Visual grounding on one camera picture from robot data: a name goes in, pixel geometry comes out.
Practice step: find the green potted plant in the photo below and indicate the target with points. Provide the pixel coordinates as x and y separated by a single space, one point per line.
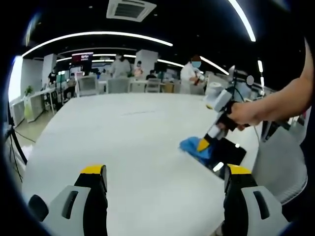
28 91

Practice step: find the long curved ceiling light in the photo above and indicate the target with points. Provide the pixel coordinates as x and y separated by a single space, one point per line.
98 33

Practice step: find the white office chair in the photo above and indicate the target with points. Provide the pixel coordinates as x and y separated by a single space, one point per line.
118 86
153 86
88 86

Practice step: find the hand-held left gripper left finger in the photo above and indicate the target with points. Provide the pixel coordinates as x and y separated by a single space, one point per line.
81 209

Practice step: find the person's right hand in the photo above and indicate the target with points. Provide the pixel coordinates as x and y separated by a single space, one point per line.
247 114

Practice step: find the white side desk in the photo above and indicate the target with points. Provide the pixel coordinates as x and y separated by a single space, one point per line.
37 104

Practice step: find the grey mesh office chair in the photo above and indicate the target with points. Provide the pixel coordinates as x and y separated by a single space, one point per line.
280 167

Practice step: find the red wall screen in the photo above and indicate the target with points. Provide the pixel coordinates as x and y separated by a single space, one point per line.
82 57

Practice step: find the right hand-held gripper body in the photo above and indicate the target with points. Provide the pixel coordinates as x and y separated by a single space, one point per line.
221 100

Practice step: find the black computer mouse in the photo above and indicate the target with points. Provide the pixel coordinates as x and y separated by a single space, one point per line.
38 207

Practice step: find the blue cleaning cloth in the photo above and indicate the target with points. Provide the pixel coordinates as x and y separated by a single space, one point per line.
190 146

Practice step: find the ceiling air conditioner vent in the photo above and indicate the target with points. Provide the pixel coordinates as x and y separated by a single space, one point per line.
131 9

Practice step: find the straight ceiling light strip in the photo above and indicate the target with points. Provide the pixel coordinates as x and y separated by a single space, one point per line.
243 19

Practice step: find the black tripod stand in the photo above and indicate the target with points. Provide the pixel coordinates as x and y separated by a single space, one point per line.
16 147

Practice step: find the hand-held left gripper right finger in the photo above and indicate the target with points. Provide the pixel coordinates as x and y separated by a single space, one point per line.
246 209

